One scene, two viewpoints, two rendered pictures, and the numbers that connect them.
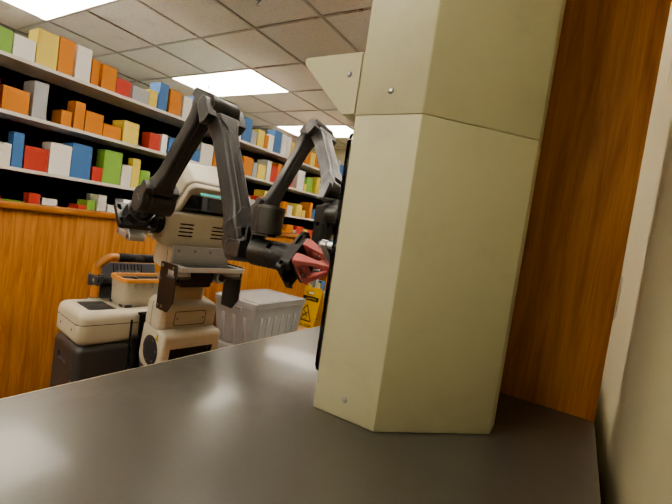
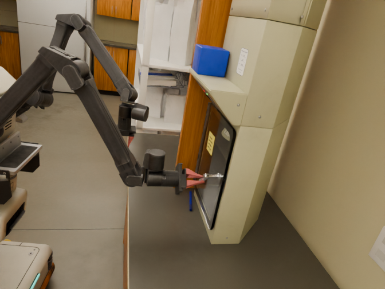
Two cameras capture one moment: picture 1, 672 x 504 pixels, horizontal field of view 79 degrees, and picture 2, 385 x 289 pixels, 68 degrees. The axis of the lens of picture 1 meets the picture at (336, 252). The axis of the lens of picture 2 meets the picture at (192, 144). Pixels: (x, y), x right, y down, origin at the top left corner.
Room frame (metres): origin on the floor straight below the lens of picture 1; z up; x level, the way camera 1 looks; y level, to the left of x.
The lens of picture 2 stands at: (0.17, 0.70, 1.69)
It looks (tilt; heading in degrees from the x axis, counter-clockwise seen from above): 24 degrees down; 313
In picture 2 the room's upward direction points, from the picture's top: 10 degrees clockwise
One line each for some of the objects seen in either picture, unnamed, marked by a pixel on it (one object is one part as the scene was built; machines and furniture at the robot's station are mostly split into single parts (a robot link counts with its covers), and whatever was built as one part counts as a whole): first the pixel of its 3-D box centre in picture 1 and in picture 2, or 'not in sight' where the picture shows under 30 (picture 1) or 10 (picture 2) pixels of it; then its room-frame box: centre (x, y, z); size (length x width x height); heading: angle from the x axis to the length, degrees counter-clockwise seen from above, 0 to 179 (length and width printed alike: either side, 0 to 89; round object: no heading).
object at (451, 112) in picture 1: (453, 191); (251, 133); (0.72, -0.19, 1.33); 0.32 x 0.25 x 0.77; 149
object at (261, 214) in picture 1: (259, 232); (146, 166); (0.87, 0.17, 1.20); 0.12 x 0.09 x 0.11; 48
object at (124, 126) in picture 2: (321, 235); (124, 124); (1.21, 0.05, 1.21); 0.10 x 0.07 x 0.07; 59
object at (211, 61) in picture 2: not in sight; (209, 60); (0.90, -0.08, 1.56); 0.10 x 0.10 x 0.09; 59
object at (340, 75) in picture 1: (372, 116); (211, 93); (0.81, -0.03, 1.46); 0.32 x 0.11 x 0.10; 149
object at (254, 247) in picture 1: (264, 250); (154, 176); (0.84, 0.15, 1.17); 0.07 x 0.06 x 0.07; 59
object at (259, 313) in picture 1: (260, 316); not in sight; (3.07, 0.50, 0.49); 0.60 x 0.42 x 0.33; 149
